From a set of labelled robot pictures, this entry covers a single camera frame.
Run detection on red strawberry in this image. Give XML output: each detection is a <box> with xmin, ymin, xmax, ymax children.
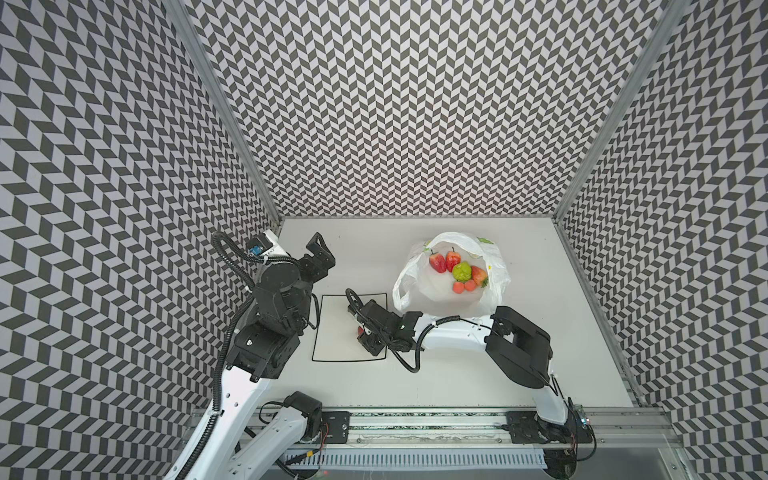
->
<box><xmin>429</xmin><ymin>253</ymin><xmax>447</xmax><ymax>274</ymax></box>
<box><xmin>445</xmin><ymin>249</ymin><xmax>462</xmax><ymax>272</ymax></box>

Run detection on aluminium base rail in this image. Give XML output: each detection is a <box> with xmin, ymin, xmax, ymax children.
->
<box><xmin>289</xmin><ymin>406</ymin><xmax>682</xmax><ymax>454</ymax></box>

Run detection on white plastic bag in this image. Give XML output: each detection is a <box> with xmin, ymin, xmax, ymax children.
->
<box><xmin>392</xmin><ymin>232</ymin><xmax>511</xmax><ymax>317</ymax></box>

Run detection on green bumpy fruit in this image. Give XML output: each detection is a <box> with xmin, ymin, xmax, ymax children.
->
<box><xmin>452</xmin><ymin>262</ymin><xmax>473</xmax><ymax>283</ymax></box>

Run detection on black outlined white mat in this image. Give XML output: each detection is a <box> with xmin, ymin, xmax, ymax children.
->
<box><xmin>312</xmin><ymin>294</ymin><xmax>387</xmax><ymax>363</ymax></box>

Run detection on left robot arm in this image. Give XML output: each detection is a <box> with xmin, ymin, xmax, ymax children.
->
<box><xmin>166</xmin><ymin>230</ymin><xmax>335</xmax><ymax>479</ymax></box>

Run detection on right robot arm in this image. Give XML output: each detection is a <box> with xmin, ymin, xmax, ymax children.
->
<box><xmin>347</xmin><ymin>290</ymin><xmax>597</xmax><ymax>452</ymax></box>

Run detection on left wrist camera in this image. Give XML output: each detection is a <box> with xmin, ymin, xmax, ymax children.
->
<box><xmin>245</xmin><ymin>230</ymin><xmax>289</xmax><ymax>260</ymax></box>

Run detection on white ribbed vent strip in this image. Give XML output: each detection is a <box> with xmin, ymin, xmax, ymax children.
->
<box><xmin>291</xmin><ymin>449</ymin><xmax>547</xmax><ymax>471</ymax></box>

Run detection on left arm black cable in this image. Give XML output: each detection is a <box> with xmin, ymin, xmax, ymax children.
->
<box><xmin>173</xmin><ymin>231</ymin><xmax>301</xmax><ymax>480</ymax></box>

